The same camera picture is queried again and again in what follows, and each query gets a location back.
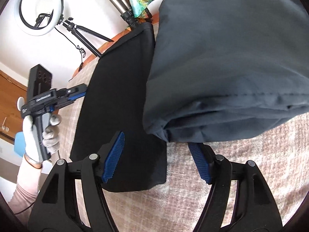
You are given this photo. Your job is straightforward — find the light blue plastic item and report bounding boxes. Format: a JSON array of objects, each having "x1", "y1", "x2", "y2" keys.
[{"x1": 14, "y1": 132, "x2": 26, "y2": 157}]

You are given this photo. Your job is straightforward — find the black pants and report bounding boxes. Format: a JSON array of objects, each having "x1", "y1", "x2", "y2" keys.
[{"x1": 70, "y1": 22, "x2": 167, "y2": 192}]

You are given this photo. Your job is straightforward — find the person's left hand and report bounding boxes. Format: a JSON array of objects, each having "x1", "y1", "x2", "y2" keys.
[{"x1": 22, "y1": 113, "x2": 62, "y2": 167}]

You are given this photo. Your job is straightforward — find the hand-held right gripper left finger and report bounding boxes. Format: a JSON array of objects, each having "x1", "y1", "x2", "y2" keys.
[{"x1": 28, "y1": 130, "x2": 126, "y2": 232}]

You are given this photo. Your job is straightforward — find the white ring light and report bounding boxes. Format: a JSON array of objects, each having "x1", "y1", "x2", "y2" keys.
[{"x1": 17, "y1": 0, "x2": 64, "y2": 36}]

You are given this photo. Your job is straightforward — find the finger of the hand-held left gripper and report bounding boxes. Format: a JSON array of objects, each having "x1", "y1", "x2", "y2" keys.
[{"x1": 52, "y1": 84, "x2": 87, "y2": 108}]

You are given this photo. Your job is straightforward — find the small black tripod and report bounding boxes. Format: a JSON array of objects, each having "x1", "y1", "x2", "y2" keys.
[{"x1": 61, "y1": 17, "x2": 114, "y2": 58}]

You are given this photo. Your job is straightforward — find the wooden cabinet door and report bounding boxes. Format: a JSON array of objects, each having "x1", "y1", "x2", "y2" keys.
[{"x1": 0, "y1": 69, "x2": 29, "y2": 141}]

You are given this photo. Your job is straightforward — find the pink plaid blanket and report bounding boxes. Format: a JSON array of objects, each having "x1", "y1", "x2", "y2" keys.
[{"x1": 40, "y1": 12, "x2": 309, "y2": 232}]

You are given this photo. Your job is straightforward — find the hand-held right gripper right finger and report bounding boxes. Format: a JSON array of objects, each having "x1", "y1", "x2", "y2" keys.
[{"x1": 188, "y1": 142, "x2": 283, "y2": 232}]

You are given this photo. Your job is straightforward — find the person's left forearm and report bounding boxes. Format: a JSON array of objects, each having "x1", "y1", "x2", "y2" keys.
[{"x1": 8, "y1": 155, "x2": 42, "y2": 209}]

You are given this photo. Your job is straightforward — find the thin black cable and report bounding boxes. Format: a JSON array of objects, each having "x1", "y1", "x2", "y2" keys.
[{"x1": 54, "y1": 26, "x2": 86, "y2": 72}]

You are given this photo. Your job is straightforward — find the dark grey pants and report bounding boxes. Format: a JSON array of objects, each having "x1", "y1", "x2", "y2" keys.
[{"x1": 142, "y1": 0, "x2": 309, "y2": 143}]

